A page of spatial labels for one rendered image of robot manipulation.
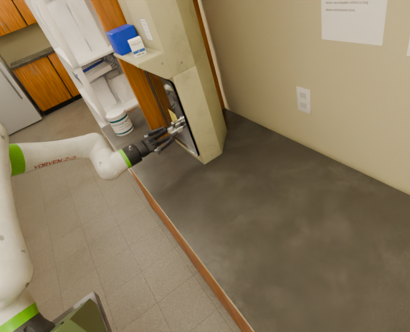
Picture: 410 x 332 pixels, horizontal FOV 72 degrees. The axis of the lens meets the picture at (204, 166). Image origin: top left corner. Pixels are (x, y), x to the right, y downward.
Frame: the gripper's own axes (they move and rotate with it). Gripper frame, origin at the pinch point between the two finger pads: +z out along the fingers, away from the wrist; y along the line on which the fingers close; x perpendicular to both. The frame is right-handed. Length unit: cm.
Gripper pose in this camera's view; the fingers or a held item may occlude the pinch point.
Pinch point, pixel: (175, 129)
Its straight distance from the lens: 134.3
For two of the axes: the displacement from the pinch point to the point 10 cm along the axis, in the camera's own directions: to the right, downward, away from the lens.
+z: 8.1, -5.2, 2.8
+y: -5.9, -7.2, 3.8
